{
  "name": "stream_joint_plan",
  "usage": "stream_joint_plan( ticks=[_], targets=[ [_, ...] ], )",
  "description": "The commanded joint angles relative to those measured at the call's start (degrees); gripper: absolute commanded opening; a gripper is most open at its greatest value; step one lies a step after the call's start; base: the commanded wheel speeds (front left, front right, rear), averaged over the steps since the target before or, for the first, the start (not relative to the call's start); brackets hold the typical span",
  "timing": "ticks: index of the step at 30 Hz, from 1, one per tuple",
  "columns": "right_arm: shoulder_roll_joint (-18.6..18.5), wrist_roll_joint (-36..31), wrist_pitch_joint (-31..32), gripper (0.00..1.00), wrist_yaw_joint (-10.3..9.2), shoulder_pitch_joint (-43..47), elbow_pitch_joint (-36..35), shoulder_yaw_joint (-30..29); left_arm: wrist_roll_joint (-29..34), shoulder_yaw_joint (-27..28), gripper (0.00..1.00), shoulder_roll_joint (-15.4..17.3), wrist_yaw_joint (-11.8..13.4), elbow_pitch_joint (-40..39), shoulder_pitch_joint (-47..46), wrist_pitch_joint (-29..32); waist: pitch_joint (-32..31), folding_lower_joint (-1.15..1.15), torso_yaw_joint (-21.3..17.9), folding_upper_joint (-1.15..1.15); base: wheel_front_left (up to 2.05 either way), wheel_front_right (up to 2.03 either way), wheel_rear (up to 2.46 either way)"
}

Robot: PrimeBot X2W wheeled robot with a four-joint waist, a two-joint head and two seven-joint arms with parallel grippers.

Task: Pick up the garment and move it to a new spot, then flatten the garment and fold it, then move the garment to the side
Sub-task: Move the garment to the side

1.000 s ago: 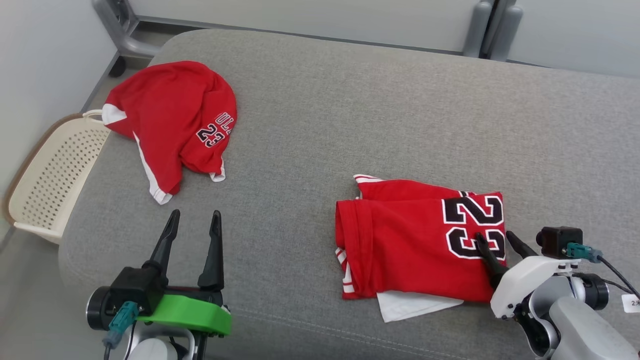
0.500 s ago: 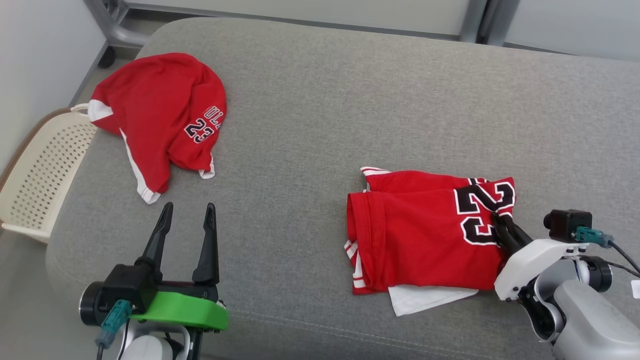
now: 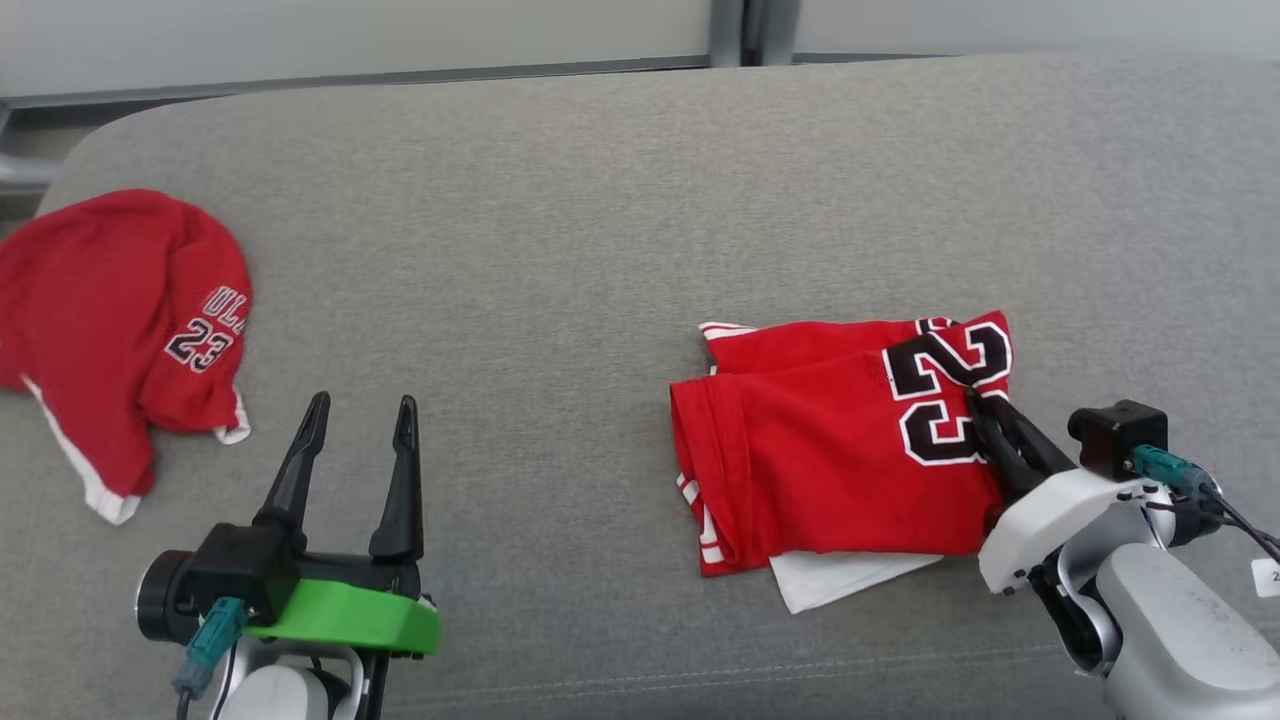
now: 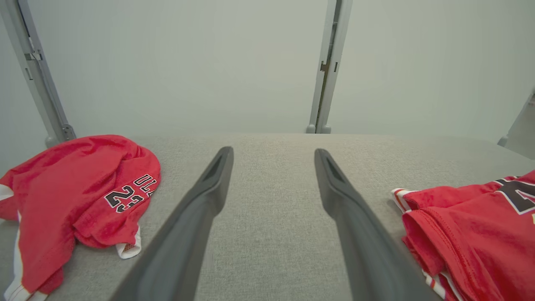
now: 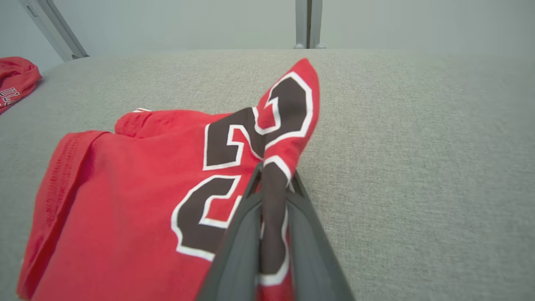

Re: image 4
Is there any red basketball shorts white trim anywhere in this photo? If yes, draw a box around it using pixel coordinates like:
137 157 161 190
0 135 162 301

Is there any red basketball jersey number 23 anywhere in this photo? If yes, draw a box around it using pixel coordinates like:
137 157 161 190
392 169 535 301

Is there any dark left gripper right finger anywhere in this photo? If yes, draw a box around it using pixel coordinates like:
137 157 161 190
314 148 439 301

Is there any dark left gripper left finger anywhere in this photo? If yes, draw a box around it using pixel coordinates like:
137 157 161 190
111 146 234 301

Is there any grey double partition post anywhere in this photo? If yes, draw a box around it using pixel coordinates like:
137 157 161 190
306 0 354 134

